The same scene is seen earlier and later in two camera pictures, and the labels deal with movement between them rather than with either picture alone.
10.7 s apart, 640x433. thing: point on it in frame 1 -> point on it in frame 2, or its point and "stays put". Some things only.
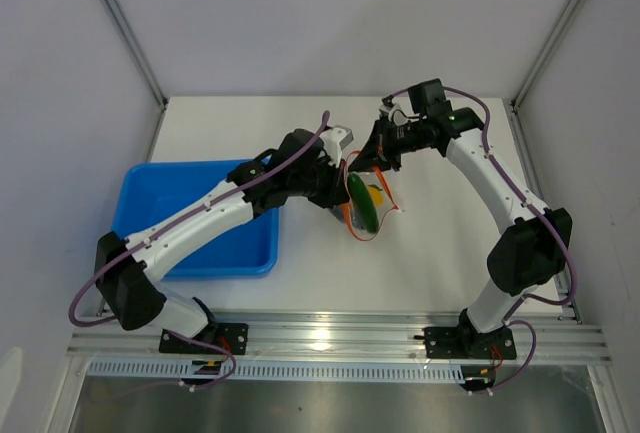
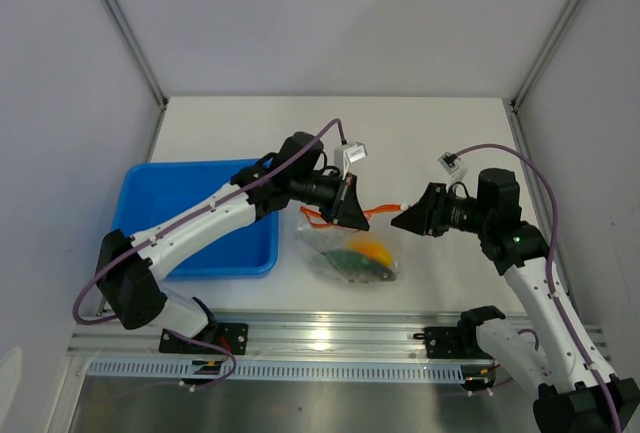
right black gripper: [378, 151] -> [426, 216]
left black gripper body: [320, 185] -> [337, 202]
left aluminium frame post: [130, 38] stays put
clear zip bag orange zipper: [370, 201] -> [346, 253]
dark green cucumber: [363, 202] -> [356, 267]
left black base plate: [231, 338] stays put
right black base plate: [459, 343] stays put
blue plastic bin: [150, 190] stays put
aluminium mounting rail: [548, 336] stays put
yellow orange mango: [376, 194] -> [373, 248]
